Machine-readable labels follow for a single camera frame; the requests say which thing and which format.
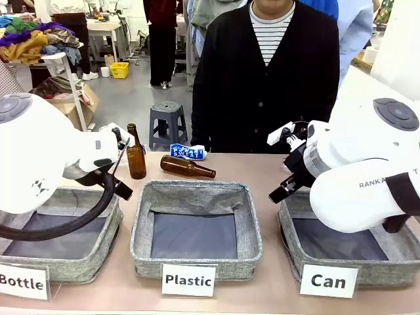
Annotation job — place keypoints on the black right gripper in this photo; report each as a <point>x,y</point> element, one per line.
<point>300,167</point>

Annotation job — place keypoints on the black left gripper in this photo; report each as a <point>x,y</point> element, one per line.
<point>95,180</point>

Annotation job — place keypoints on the brown glass bottle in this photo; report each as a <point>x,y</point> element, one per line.
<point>177,165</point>
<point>136,160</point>

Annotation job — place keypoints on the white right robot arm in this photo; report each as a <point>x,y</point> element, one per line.
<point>354,147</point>

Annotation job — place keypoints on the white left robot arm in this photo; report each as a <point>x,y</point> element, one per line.
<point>33,147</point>

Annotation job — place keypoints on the grey fabric basket labelled Plastic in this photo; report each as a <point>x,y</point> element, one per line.
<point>197,197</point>

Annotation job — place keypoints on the grey fabric basket labelled Bottle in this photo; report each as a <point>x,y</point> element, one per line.
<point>78,265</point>

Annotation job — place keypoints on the crushed blue Sweat can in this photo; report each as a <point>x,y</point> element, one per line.
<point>187,152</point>

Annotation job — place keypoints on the white Can label card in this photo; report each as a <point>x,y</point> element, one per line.
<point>328,281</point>

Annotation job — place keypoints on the grey fabric basket labelled Can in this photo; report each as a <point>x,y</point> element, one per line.
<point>377,269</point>

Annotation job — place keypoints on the large cardboard box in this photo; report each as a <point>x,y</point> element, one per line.
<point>87,110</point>

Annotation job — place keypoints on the grey plastic stool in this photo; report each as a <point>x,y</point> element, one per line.
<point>167,110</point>

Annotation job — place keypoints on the clothes in cardboard box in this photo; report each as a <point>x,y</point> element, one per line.
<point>55,87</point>

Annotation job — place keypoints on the yellow plastic crate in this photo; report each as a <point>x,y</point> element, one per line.
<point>119,70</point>

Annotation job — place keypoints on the person in black cardigan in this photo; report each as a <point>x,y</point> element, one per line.
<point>236,82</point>

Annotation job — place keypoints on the small cardboard box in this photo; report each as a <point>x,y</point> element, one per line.
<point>109,60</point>

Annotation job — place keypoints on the white Bottle label card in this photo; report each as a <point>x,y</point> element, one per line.
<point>23,282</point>

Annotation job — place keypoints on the white Plastic label card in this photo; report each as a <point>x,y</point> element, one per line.
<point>188,280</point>

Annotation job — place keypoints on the checked cloth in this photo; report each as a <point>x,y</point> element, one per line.
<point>8,80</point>

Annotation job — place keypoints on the white foam board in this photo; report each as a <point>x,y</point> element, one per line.
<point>354,82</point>

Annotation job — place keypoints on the bystander with white shoes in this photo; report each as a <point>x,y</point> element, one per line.
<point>80,39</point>

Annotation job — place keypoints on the colourful clothes pile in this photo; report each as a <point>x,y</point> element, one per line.
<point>29,42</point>

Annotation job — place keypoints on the white background desk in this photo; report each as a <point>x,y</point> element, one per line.
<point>103,28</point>

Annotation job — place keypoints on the bystander in dark red top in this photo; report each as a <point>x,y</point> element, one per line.
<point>162,42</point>

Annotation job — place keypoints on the bystander in light blue shirt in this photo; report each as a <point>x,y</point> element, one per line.
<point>354,36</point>

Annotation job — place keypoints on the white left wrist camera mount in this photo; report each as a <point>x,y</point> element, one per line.
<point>115,133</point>

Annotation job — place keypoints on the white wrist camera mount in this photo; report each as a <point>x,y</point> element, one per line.
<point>279,134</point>
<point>115,133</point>

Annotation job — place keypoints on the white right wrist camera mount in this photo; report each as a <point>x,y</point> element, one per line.
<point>279,134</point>

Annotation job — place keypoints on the white metal table frame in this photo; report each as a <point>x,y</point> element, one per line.
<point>75,92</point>

